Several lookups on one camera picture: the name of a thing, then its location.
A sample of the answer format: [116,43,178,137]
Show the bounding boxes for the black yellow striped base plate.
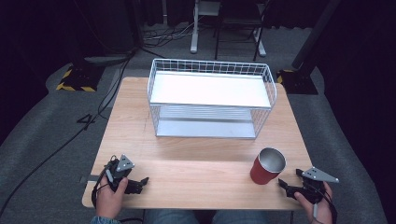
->
[55,63,106,93]
[276,68,319,96]

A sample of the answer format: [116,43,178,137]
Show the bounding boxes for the long black floor cable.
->
[0,49,138,218]

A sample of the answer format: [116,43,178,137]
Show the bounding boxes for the person's right hand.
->
[293,181,334,224]

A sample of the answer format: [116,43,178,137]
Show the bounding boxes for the person's legs in jeans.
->
[142,208,294,224]

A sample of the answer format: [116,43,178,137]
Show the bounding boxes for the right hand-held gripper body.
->
[286,166,341,205]

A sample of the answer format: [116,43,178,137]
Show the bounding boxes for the white wire shelf rack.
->
[146,58,278,141]

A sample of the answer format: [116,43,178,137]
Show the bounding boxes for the white desk frame legs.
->
[190,0,268,58]

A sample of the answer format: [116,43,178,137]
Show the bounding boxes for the person's denim sleeve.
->
[90,216,121,224]

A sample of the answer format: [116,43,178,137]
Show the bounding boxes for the bundle of floor cables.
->
[142,21,198,49]

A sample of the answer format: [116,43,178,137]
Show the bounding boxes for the red metal cup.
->
[249,147,288,186]

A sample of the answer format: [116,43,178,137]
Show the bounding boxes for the black metal chair frame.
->
[213,0,271,63]

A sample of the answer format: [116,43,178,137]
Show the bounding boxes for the black slanted pole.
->
[290,0,343,71]

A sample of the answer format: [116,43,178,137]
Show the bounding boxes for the person's left hand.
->
[94,176,130,220]

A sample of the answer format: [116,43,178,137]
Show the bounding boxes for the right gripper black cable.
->
[307,181,339,224]

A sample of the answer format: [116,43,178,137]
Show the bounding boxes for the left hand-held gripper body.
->
[104,153,136,193]

